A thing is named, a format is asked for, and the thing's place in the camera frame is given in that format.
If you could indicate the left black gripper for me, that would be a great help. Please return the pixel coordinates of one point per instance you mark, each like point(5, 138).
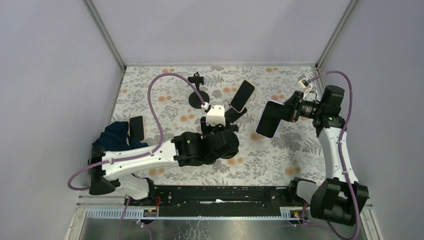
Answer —
point(230, 121)

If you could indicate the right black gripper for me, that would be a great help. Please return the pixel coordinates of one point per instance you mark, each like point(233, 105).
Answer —
point(297, 106)

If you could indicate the black round-base phone stand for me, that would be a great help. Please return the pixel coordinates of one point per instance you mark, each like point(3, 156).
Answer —
point(224, 140)

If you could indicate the lilac-cased phone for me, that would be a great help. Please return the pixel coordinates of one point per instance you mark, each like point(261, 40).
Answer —
point(270, 119)

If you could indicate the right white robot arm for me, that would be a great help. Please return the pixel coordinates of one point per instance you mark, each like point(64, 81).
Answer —
point(341, 195)

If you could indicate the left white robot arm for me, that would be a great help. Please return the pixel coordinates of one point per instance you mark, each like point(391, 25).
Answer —
point(114, 171)

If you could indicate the black folding phone stand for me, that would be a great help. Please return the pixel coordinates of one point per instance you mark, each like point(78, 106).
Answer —
point(231, 115)

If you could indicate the far black round-base stand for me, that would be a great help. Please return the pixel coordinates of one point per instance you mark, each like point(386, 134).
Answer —
point(194, 99)

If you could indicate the small black phone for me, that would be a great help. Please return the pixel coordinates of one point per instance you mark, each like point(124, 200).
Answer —
point(136, 128)

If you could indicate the floral table mat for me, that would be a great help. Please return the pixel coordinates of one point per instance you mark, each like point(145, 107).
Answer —
point(294, 151)

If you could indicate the dark blue cloth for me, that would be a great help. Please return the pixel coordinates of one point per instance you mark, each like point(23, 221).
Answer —
point(116, 137)

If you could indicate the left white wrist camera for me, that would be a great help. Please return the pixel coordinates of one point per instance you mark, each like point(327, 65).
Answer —
point(215, 114)

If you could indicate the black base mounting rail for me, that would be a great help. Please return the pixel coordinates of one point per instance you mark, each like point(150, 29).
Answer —
point(219, 201)

